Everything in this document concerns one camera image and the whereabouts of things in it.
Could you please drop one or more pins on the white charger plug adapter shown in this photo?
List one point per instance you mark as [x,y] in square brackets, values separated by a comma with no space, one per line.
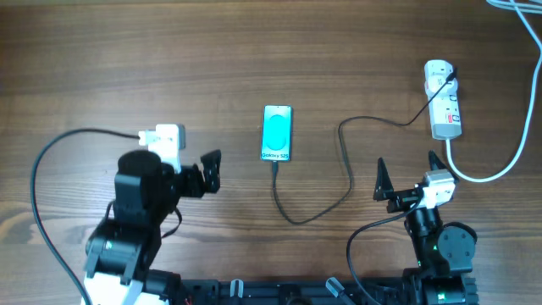
[438,85]

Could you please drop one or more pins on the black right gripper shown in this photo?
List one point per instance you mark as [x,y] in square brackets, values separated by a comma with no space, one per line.
[401,200]

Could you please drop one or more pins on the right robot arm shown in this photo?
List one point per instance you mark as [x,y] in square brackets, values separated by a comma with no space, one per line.
[444,251]

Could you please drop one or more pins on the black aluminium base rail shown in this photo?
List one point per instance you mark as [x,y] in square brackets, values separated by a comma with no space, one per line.
[296,292]

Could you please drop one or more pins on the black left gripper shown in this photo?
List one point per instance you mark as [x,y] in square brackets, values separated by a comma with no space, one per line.
[192,185]

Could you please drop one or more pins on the teal screen smartphone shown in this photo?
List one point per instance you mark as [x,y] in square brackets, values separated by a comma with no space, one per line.
[276,133]

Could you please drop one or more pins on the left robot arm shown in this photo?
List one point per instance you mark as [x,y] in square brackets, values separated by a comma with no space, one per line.
[120,251]

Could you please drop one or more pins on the white power strip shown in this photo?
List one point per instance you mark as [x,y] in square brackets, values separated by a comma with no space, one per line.
[444,112]

